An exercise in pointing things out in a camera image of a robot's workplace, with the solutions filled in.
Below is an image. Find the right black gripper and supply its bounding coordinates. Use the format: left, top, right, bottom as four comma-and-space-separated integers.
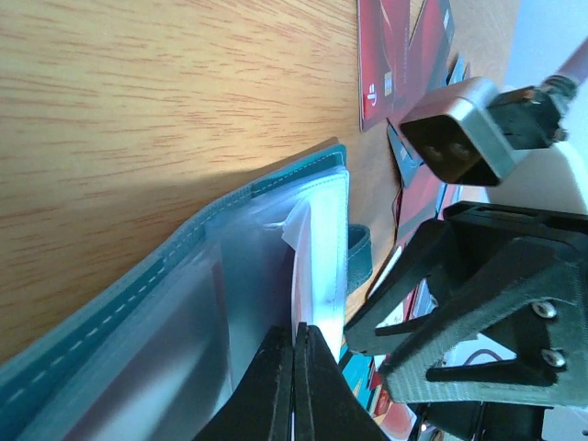
344, 202, 587, 407

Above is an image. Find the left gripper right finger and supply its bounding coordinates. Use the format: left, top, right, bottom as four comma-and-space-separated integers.
293, 322, 387, 441

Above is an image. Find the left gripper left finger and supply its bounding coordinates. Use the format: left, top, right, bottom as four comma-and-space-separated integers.
195, 327, 294, 441

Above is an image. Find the teal card holder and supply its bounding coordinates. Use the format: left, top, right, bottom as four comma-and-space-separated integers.
1, 144, 372, 440

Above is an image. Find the red vip card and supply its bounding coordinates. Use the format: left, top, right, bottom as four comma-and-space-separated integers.
291, 203, 313, 334
357, 0, 455, 132

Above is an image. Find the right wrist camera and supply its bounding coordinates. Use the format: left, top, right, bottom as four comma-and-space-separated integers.
400, 75, 577, 187

